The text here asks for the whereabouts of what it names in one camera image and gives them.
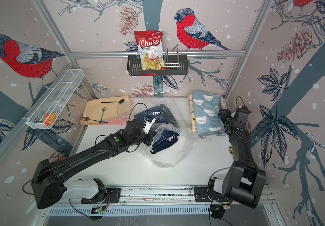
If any beige wooden cutting board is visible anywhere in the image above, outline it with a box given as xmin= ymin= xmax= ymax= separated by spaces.
xmin=82 ymin=95 xmax=132 ymax=122

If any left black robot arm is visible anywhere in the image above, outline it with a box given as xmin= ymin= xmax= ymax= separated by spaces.
xmin=31 ymin=119 xmax=156 ymax=209

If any white wire basket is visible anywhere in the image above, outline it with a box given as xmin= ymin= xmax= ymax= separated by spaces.
xmin=26 ymin=69 xmax=85 ymax=130

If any circuit board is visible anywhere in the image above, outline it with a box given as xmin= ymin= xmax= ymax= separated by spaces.
xmin=91 ymin=206 xmax=108 ymax=215
xmin=209 ymin=203 xmax=234 ymax=212

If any clear plastic vacuum bag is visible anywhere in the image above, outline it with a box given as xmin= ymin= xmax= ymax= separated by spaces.
xmin=131 ymin=97 xmax=197 ymax=168

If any navy blue fleece blanket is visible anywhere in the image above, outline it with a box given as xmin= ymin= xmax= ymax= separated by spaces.
xmin=133 ymin=104 xmax=180 ymax=154

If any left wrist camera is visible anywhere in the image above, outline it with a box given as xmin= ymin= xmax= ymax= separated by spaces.
xmin=143 ymin=115 xmax=156 ymax=135

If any black spoon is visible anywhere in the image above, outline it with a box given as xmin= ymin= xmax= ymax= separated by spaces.
xmin=101 ymin=99 xmax=125 ymax=104

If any dark grey wall rack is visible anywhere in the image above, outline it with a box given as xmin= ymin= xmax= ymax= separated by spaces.
xmin=127 ymin=50 xmax=188 ymax=76

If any light blue bear blanket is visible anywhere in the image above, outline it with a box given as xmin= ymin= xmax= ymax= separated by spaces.
xmin=192 ymin=90 xmax=224 ymax=136

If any orange checkered blanket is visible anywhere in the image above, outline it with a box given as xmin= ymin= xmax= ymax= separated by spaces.
xmin=187 ymin=94 xmax=198 ymax=135

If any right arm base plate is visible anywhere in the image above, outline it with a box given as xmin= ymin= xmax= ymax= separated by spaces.
xmin=190 ymin=186 xmax=233 ymax=203

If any left circuit board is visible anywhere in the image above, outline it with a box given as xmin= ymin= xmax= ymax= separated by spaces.
xmin=91 ymin=206 xmax=108 ymax=215

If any gold spoon pair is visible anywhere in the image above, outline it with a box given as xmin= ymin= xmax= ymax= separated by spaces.
xmin=229 ymin=146 xmax=234 ymax=155

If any red Chuba chips bag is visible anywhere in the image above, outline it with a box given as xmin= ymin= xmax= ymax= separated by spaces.
xmin=134 ymin=30 xmax=165 ymax=71

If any silver white-handled spoon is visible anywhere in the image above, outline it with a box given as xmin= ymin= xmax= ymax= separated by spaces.
xmin=115 ymin=102 xmax=121 ymax=119

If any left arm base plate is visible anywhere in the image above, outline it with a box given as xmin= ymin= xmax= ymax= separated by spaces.
xmin=81 ymin=188 xmax=122 ymax=204

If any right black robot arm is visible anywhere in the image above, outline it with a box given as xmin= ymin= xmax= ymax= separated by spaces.
xmin=208 ymin=106 xmax=267 ymax=209

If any small silver spoon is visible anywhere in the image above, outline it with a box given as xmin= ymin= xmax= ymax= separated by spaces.
xmin=99 ymin=107 xmax=107 ymax=124

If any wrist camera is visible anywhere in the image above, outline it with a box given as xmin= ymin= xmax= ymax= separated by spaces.
xmin=143 ymin=115 xmax=156 ymax=135
xmin=235 ymin=106 xmax=251 ymax=123

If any right circuit board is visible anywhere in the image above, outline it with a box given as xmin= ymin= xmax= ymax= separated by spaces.
xmin=209 ymin=203 xmax=234 ymax=212

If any pink tray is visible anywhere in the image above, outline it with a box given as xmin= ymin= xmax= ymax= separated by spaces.
xmin=80 ymin=98 xmax=133 ymax=126

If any orange item in basket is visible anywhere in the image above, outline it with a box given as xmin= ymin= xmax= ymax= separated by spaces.
xmin=42 ymin=113 xmax=57 ymax=127

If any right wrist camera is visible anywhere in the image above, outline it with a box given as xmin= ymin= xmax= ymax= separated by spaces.
xmin=235 ymin=106 xmax=251 ymax=123

